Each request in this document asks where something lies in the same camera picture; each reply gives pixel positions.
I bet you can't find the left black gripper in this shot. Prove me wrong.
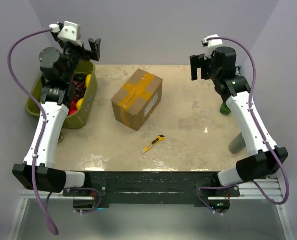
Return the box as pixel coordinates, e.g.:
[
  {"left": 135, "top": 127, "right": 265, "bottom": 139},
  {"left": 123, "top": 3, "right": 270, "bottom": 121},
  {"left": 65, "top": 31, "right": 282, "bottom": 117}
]
[{"left": 52, "top": 32, "right": 101, "bottom": 82}]

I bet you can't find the taped cardboard express box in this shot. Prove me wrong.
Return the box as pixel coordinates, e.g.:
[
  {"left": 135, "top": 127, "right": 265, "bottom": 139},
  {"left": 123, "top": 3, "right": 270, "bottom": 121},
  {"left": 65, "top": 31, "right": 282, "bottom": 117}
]
[{"left": 111, "top": 69, "right": 163, "bottom": 131}]

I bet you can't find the yellow utility knife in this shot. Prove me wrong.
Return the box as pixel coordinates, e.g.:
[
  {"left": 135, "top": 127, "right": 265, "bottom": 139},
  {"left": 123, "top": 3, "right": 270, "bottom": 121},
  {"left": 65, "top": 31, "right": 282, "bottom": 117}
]
[{"left": 141, "top": 135, "right": 165, "bottom": 155}]

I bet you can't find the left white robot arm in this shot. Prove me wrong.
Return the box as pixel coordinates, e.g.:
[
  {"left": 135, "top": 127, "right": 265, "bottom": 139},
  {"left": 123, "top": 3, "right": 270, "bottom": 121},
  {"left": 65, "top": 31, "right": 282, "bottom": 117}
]
[{"left": 12, "top": 21, "right": 101, "bottom": 196}]

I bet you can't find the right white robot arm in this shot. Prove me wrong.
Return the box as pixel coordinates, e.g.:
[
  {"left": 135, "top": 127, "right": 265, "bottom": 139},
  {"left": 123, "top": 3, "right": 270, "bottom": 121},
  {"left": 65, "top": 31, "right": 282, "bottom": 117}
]
[{"left": 189, "top": 46, "right": 288, "bottom": 197}]

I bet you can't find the yellow lemon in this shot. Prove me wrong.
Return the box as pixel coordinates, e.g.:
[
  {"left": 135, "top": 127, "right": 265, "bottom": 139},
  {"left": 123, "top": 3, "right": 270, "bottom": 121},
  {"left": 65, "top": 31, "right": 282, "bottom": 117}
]
[{"left": 85, "top": 74, "right": 92, "bottom": 88}]

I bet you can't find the dark purple grape bunch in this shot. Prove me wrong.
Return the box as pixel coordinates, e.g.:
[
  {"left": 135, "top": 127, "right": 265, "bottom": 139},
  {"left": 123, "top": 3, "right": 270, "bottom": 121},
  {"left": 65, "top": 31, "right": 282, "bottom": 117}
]
[{"left": 72, "top": 73, "right": 87, "bottom": 102}]

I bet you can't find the green glass bottle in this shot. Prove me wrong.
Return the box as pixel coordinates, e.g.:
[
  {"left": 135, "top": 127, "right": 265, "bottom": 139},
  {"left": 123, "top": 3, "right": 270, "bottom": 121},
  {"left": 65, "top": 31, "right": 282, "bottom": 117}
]
[{"left": 219, "top": 102, "right": 232, "bottom": 116}]

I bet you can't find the orange fruit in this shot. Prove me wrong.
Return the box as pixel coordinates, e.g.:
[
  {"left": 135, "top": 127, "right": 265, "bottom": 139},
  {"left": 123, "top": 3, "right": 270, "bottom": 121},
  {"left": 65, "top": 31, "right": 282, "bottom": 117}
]
[{"left": 76, "top": 98, "right": 84, "bottom": 110}]

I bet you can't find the red dragon fruit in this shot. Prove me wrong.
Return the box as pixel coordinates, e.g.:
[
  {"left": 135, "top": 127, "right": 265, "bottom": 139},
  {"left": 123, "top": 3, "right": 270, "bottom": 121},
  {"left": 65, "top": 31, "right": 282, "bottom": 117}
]
[{"left": 68, "top": 100, "right": 78, "bottom": 116}]

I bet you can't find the olive green plastic basket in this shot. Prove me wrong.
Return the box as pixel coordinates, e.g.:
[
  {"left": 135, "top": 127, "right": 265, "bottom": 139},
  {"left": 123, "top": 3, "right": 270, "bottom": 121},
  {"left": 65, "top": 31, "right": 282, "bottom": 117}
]
[{"left": 25, "top": 59, "right": 98, "bottom": 130}]

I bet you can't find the grey cylindrical bottle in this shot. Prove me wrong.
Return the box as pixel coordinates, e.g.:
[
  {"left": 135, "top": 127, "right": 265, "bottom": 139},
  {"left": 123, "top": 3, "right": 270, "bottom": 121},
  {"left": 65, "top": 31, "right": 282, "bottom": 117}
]
[{"left": 229, "top": 133, "right": 246, "bottom": 155}]

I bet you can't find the dark bottle behind basket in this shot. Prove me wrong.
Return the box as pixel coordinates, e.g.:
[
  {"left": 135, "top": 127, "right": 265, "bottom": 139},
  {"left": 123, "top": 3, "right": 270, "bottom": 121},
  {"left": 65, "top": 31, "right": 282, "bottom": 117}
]
[{"left": 58, "top": 133, "right": 64, "bottom": 144}]

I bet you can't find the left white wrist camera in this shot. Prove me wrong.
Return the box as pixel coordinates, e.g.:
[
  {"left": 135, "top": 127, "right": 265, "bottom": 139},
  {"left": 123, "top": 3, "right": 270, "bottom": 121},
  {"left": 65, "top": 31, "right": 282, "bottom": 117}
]
[{"left": 49, "top": 21, "right": 81, "bottom": 43}]

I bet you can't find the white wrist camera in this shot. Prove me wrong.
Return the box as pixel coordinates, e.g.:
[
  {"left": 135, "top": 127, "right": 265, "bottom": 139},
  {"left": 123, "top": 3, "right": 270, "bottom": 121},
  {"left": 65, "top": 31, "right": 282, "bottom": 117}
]
[
  {"left": 202, "top": 34, "right": 223, "bottom": 60},
  {"left": 49, "top": 21, "right": 81, "bottom": 43}
]

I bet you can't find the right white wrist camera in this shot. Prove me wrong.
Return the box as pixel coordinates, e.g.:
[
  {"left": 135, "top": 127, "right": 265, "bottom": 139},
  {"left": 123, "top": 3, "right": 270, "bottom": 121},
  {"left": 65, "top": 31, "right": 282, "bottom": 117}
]
[{"left": 202, "top": 34, "right": 223, "bottom": 60}]

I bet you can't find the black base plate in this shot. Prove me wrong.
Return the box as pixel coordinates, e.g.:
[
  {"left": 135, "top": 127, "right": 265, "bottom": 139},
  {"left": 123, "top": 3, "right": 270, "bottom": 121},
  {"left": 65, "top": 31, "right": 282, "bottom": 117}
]
[{"left": 63, "top": 171, "right": 240, "bottom": 213}]

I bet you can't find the aluminium rail frame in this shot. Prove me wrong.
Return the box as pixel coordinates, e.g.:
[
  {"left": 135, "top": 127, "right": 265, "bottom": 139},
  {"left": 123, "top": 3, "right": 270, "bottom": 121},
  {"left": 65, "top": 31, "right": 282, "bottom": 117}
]
[{"left": 7, "top": 179, "right": 296, "bottom": 240}]

